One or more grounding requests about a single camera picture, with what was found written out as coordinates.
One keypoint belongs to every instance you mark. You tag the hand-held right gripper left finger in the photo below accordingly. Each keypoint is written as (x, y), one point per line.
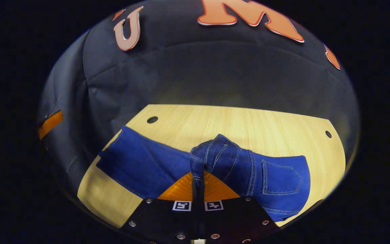
(161, 217)

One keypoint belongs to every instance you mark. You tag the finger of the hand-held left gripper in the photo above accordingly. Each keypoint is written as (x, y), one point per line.
(51, 124)

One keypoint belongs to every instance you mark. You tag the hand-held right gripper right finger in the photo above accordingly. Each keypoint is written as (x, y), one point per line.
(235, 217)

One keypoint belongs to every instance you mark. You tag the round black table grommet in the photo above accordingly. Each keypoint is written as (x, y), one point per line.
(328, 134)
(152, 119)

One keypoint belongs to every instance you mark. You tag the blue denim jeans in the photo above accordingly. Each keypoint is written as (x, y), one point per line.
(147, 162)

